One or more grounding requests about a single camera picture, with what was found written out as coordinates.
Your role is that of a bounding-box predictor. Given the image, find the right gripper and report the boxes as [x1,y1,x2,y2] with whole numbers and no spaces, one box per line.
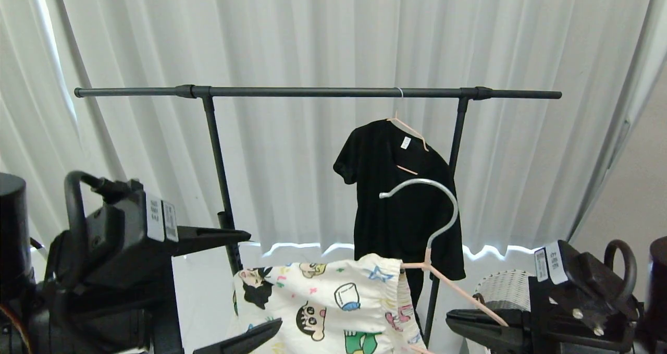
[446,276,639,354]

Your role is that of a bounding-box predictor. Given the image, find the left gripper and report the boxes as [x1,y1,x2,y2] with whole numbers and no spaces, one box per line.
[29,226,283,354]

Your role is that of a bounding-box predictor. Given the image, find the cream printed garment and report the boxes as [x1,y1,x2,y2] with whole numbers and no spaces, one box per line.
[232,254,429,354]

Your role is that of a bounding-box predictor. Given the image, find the pink clothes hanger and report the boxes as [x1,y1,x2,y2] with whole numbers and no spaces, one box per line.
[387,88,429,176]
[379,178,509,354]

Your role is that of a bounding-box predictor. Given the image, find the black garment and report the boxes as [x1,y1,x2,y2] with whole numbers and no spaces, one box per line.
[333,119,466,318]

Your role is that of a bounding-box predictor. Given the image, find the white laundry basket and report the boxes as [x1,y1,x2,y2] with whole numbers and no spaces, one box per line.
[474,270,535,313]

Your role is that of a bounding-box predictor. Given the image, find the black clothes rack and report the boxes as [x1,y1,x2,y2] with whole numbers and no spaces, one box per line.
[74,86,562,344]

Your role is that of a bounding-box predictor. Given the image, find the white curtain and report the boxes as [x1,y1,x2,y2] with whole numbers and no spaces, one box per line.
[0,0,667,255]

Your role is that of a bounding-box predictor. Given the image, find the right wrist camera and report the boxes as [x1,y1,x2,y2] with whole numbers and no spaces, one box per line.
[533,239,643,339]

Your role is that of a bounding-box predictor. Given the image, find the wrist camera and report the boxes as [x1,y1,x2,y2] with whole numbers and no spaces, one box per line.
[533,239,643,339]
[50,178,180,292]

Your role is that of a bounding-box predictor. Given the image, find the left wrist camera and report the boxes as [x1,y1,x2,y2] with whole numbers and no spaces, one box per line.
[50,178,180,292]

